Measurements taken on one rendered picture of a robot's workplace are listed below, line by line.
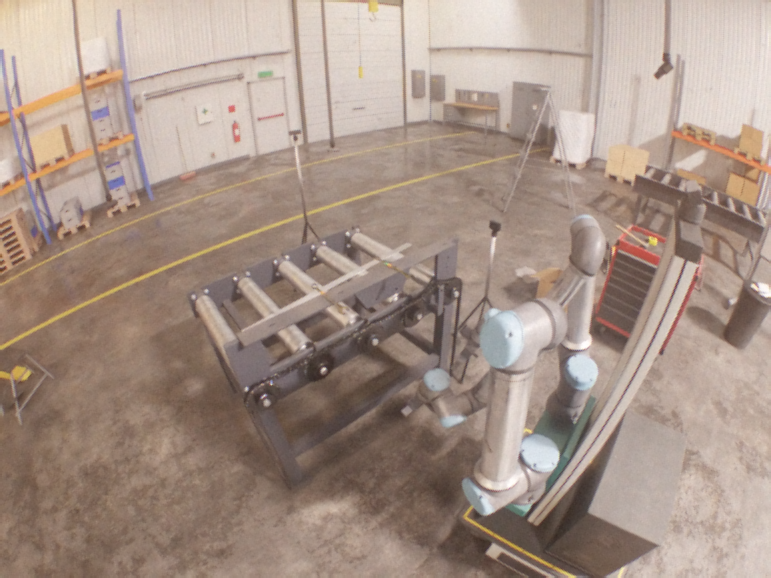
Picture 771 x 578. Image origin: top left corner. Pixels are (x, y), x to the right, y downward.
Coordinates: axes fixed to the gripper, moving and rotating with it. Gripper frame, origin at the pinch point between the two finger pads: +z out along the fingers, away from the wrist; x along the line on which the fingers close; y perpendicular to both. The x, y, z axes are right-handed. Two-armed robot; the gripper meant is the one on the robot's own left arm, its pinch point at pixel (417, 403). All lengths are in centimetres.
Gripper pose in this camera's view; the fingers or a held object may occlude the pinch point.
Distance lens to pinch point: 162.1
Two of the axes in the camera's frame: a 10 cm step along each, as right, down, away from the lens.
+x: -7.6, 4.7, -4.5
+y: -6.3, -6.9, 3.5
